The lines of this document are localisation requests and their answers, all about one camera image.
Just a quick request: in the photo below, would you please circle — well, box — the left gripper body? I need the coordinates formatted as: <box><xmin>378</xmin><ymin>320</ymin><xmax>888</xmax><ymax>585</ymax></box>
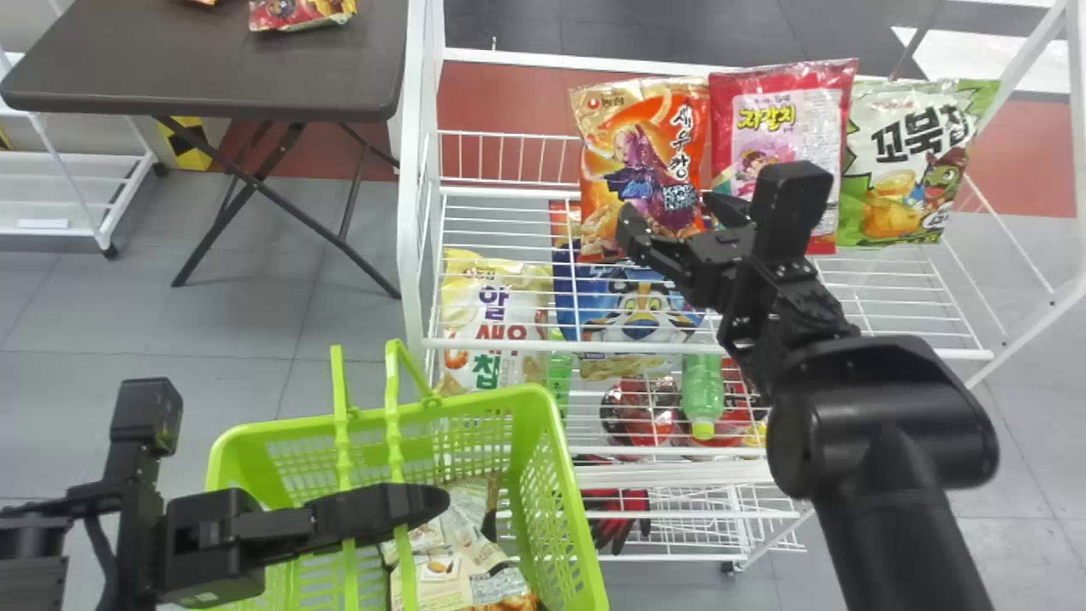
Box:
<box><xmin>156</xmin><ymin>487</ymin><xmax>316</xmax><ymax>608</ymax></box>

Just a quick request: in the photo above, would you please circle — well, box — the red black snack packet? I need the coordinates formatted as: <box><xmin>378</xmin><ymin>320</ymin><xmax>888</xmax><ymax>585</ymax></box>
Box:
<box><xmin>599</xmin><ymin>378</ymin><xmax>685</xmax><ymax>464</ymax></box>
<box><xmin>577</xmin><ymin>487</ymin><xmax>653</xmax><ymax>556</ymax></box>

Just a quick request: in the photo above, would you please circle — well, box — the green basket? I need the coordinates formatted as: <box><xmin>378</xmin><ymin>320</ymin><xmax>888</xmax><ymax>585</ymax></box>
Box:
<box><xmin>205</xmin><ymin>339</ymin><xmax>611</xmax><ymax>611</ymax></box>

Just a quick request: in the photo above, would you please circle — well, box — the white wire rack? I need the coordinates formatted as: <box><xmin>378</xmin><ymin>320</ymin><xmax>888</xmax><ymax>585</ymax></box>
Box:
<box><xmin>396</xmin><ymin>0</ymin><xmax>1086</xmax><ymax>575</ymax></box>

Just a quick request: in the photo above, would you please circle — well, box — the yellow white snack packet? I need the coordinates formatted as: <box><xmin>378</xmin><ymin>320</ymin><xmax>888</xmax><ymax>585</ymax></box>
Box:
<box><xmin>436</xmin><ymin>248</ymin><xmax>557</xmax><ymax>397</ymax></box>

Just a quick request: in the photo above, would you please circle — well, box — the green bottle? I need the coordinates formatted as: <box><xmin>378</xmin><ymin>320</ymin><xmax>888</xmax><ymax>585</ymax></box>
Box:
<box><xmin>680</xmin><ymin>351</ymin><xmax>727</xmax><ymax>441</ymax></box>
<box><xmin>546</xmin><ymin>331</ymin><xmax>577</xmax><ymax>418</ymax></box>

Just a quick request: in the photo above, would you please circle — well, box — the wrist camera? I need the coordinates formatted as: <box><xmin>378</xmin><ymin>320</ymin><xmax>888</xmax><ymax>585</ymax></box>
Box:
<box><xmin>109</xmin><ymin>378</ymin><xmax>184</xmax><ymax>510</ymax></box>
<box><xmin>749</xmin><ymin>160</ymin><xmax>837</xmax><ymax>266</ymax></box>

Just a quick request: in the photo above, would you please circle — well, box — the orange snack packet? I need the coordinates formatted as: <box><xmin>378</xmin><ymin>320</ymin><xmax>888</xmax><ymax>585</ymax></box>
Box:
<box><xmin>569</xmin><ymin>77</ymin><xmax>713</xmax><ymax>261</ymax></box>

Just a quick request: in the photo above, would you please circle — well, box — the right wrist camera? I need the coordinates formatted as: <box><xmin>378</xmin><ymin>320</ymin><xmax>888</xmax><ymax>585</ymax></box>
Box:
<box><xmin>749</xmin><ymin>160</ymin><xmax>837</xmax><ymax>266</ymax></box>

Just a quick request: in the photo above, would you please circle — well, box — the blue cereal bag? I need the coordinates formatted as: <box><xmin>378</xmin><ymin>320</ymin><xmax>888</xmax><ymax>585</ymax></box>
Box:
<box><xmin>551</xmin><ymin>241</ymin><xmax>707</xmax><ymax>345</ymax></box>

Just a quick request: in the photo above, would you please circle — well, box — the dark folding side table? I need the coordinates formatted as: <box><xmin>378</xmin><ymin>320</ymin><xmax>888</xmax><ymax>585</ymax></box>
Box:
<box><xmin>0</xmin><ymin>0</ymin><xmax>410</xmax><ymax>300</ymax></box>

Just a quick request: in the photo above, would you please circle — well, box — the white shelf trolley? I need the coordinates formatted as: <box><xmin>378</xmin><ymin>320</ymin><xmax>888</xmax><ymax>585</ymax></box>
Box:
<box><xmin>0</xmin><ymin>47</ymin><xmax>160</xmax><ymax>261</ymax></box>

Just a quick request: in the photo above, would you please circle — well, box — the yellow black striped post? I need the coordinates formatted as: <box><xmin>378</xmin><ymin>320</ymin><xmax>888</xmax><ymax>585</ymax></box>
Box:
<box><xmin>155</xmin><ymin>115</ymin><xmax>214</xmax><ymax>173</ymax></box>

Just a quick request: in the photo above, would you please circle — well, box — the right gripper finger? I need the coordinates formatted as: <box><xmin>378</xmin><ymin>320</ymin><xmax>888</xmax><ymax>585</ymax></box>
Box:
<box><xmin>703</xmin><ymin>193</ymin><xmax>753</xmax><ymax>230</ymax></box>
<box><xmin>616</xmin><ymin>202</ymin><xmax>690</xmax><ymax>277</ymax></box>

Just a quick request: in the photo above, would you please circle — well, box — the green white snack packet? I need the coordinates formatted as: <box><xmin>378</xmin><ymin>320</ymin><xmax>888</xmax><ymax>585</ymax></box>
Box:
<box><xmin>835</xmin><ymin>77</ymin><xmax>1003</xmax><ymax>249</ymax></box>

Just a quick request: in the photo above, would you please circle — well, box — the beige snack packet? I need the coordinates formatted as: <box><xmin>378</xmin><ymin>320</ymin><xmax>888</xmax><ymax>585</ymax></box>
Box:
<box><xmin>380</xmin><ymin>479</ymin><xmax>541</xmax><ymax>611</ymax></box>

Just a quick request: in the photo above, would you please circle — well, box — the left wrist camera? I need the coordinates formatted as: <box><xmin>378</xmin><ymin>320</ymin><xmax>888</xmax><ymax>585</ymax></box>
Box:
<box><xmin>109</xmin><ymin>378</ymin><xmax>184</xmax><ymax>510</ymax></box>

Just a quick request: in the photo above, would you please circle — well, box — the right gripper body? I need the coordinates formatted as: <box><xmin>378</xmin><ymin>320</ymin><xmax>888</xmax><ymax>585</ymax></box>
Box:
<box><xmin>658</xmin><ymin>225</ymin><xmax>764</xmax><ymax>311</ymax></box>

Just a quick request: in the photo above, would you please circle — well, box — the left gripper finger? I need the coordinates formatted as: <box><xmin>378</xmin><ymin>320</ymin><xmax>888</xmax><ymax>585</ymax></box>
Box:
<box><xmin>306</xmin><ymin>483</ymin><xmax>451</xmax><ymax>545</ymax></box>

